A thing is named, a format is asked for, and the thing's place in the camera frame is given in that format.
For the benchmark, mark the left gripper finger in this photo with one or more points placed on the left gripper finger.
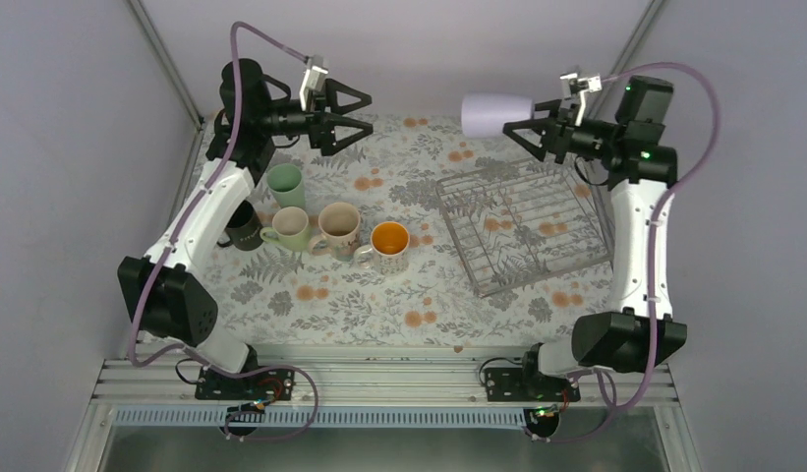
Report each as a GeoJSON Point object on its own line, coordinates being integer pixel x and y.
{"type": "Point", "coordinates": [338, 133]}
{"type": "Point", "coordinates": [342, 99]}

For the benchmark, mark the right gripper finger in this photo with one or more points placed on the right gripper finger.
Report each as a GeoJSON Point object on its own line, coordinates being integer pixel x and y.
{"type": "Point", "coordinates": [531, 135]}
{"type": "Point", "coordinates": [550, 110]}

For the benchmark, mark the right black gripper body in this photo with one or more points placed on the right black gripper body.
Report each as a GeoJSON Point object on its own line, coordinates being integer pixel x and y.
{"type": "Point", "coordinates": [559, 144]}

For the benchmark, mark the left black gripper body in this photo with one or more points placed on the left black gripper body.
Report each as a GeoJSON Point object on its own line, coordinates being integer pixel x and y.
{"type": "Point", "coordinates": [314, 128]}

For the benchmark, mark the mint green tumbler cup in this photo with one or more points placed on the mint green tumbler cup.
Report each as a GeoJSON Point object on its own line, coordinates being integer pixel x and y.
{"type": "Point", "coordinates": [286, 184]}

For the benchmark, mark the lavender tumbler cup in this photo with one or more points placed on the lavender tumbler cup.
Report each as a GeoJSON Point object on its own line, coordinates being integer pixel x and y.
{"type": "Point", "coordinates": [484, 114]}

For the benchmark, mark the metal wire dish rack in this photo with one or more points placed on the metal wire dish rack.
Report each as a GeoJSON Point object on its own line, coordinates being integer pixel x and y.
{"type": "Point", "coordinates": [521, 222]}

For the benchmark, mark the beige pineapple mug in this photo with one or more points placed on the beige pineapple mug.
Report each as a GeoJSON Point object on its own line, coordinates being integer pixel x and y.
{"type": "Point", "coordinates": [339, 226]}

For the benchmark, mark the light green mug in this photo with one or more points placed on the light green mug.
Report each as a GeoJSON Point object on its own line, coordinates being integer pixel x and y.
{"type": "Point", "coordinates": [290, 227]}

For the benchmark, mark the black mug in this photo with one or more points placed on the black mug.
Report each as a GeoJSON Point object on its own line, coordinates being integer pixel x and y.
{"type": "Point", "coordinates": [243, 229]}

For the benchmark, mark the white iridescent patterned mug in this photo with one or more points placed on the white iridescent patterned mug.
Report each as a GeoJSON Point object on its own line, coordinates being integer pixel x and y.
{"type": "Point", "coordinates": [387, 251]}

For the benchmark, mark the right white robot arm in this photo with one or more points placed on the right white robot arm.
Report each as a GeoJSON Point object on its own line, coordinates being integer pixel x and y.
{"type": "Point", "coordinates": [636, 331]}

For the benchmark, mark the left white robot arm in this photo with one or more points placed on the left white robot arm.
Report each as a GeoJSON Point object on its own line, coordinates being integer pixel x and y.
{"type": "Point", "coordinates": [161, 289]}

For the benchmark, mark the floral tablecloth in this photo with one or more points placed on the floral tablecloth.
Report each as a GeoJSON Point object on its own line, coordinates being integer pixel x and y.
{"type": "Point", "coordinates": [275, 296]}

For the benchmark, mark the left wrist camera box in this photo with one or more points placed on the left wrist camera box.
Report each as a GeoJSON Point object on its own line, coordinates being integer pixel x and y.
{"type": "Point", "coordinates": [316, 71]}

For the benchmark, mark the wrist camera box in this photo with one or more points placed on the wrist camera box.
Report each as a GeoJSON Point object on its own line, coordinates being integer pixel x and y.
{"type": "Point", "coordinates": [316, 71]}
{"type": "Point", "coordinates": [576, 88]}

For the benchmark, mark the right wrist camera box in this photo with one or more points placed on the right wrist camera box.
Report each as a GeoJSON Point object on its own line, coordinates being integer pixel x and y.
{"type": "Point", "coordinates": [576, 88]}

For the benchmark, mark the left corner aluminium post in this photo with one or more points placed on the left corner aluminium post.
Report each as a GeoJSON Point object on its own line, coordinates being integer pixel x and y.
{"type": "Point", "coordinates": [165, 60]}

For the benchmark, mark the corner aluminium post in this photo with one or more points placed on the corner aluminium post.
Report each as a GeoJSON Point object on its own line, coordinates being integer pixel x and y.
{"type": "Point", "coordinates": [626, 58]}
{"type": "Point", "coordinates": [165, 60]}

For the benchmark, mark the right corner aluminium post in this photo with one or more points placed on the right corner aluminium post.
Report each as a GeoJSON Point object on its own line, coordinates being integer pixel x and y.
{"type": "Point", "coordinates": [626, 58]}

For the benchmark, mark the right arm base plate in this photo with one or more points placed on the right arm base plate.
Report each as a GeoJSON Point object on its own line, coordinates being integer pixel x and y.
{"type": "Point", "coordinates": [512, 385]}

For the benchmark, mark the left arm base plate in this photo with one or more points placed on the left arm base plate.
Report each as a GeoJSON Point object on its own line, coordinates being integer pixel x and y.
{"type": "Point", "coordinates": [271, 385]}

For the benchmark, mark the grey slotted cable duct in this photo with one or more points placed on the grey slotted cable duct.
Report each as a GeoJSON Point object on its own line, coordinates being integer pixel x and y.
{"type": "Point", "coordinates": [326, 417]}

